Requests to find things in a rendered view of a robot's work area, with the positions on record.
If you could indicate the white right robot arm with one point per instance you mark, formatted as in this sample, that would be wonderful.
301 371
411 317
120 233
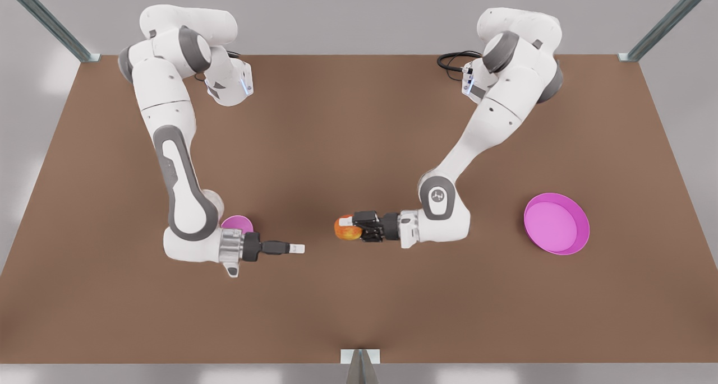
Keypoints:
179 188

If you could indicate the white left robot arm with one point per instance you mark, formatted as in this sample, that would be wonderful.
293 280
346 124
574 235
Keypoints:
505 103

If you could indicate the silver frame post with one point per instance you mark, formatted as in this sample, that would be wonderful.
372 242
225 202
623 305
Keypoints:
360 367
47 19
667 21

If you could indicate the red yellow apple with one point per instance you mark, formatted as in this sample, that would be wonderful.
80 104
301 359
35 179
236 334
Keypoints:
346 229

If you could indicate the pink bowl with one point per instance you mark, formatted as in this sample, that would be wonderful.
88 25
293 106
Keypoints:
240 223

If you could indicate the pink plate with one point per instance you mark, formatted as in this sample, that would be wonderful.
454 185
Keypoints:
555 223

